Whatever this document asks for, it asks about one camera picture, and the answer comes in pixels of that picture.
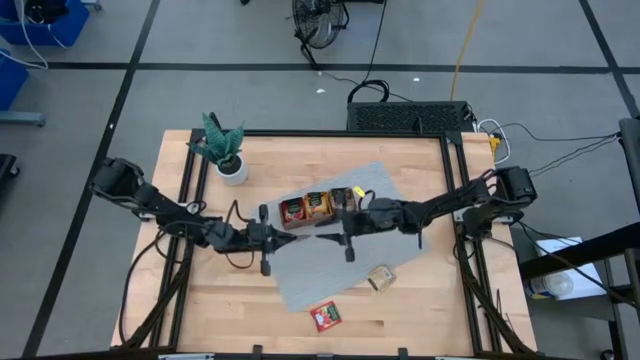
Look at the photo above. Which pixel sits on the white plant pot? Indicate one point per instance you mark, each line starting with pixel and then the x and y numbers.
pixel 235 175

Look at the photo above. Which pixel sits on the red tea packet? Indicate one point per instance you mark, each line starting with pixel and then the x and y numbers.
pixel 326 316
pixel 295 210

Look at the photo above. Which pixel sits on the white appliance box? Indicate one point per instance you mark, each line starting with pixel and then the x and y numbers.
pixel 575 287

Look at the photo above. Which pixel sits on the large blue bin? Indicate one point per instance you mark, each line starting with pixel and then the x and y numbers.
pixel 70 25

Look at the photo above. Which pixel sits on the black perforated computer case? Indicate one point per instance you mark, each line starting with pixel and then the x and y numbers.
pixel 405 116

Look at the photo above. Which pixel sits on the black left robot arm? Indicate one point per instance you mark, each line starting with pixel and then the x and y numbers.
pixel 165 205

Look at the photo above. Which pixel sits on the grey woven placemat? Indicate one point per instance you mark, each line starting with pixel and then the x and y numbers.
pixel 320 280

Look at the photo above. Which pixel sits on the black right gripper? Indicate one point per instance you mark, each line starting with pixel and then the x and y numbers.
pixel 377 219

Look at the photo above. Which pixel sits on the black floor fan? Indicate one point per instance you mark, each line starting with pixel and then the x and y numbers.
pixel 320 22

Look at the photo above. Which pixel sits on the black caster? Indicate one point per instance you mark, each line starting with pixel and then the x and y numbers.
pixel 6 167

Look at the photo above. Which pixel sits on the green snake plant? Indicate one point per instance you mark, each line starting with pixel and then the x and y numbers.
pixel 220 142

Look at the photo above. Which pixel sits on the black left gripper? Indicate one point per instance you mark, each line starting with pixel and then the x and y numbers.
pixel 262 236

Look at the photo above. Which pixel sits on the black metal stand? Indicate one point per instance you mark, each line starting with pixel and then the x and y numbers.
pixel 575 255

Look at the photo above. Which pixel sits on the small blue bin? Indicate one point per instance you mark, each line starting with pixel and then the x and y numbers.
pixel 12 80

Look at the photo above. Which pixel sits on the yellow tea packet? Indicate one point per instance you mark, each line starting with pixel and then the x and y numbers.
pixel 317 202

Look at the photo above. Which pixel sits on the grey cart base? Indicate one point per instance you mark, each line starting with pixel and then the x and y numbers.
pixel 22 118

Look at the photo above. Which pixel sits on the wooden tea box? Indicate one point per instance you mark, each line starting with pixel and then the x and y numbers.
pixel 300 225

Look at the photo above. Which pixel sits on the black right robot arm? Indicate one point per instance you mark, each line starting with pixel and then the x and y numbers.
pixel 450 202

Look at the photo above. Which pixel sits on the black table clamp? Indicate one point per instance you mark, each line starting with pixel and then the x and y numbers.
pixel 256 351
pixel 401 352

